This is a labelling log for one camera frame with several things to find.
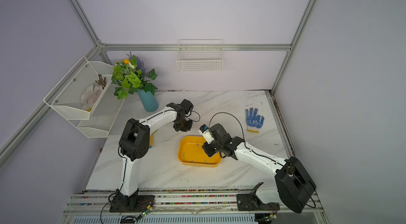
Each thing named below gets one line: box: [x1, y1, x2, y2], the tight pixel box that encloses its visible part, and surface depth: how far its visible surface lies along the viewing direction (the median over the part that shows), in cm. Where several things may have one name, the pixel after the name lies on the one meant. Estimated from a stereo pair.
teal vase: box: [137, 89, 160, 112], surface depth 109 cm
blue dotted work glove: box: [245, 107, 265, 134], surface depth 106 cm
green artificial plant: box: [111, 51, 159, 100], surface depth 85 cm
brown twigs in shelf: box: [94, 73, 107, 90], surface depth 84 cm
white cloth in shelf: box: [80, 82, 103, 111], surface depth 79 cm
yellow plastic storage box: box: [178, 135, 223, 168], surface depth 90 cm
